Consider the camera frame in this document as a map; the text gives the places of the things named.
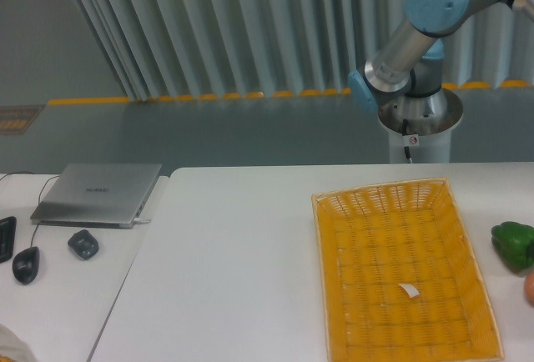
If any black computer mouse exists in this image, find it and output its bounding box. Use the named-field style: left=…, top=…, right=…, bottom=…
left=12, top=246, right=40, bottom=285

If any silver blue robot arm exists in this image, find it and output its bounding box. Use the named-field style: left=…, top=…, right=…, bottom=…
left=348, top=0, right=533, bottom=112

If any black mouse cable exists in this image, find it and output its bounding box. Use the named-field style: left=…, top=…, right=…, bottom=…
left=0, top=171, right=62, bottom=250

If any small black plastic holder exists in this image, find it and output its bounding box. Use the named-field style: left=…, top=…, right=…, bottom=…
left=68, top=229, right=99, bottom=260

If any white paper label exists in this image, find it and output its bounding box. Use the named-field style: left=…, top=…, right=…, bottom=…
left=398, top=283, right=420, bottom=299

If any black pedestal cable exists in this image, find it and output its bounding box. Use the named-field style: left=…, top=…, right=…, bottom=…
left=400, top=118, right=415, bottom=164

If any yellow wicker basket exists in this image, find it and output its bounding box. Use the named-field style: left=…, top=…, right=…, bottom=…
left=312, top=178, right=504, bottom=361

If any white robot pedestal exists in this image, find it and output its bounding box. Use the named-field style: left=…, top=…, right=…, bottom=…
left=378, top=89, right=463, bottom=163

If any white cloth bag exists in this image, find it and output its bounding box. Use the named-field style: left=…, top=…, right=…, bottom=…
left=0, top=324, right=38, bottom=362

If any orange round fruit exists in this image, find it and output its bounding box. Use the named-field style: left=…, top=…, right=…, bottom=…
left=523, top=272, right=534, bottom=305

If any green bell pepper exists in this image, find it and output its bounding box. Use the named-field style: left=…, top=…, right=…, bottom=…
left=491, top=221, right=533, bottom=273

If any silver closed laptop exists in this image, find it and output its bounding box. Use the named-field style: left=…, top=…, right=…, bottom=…
left=31, top=163, right=162, bottom=229

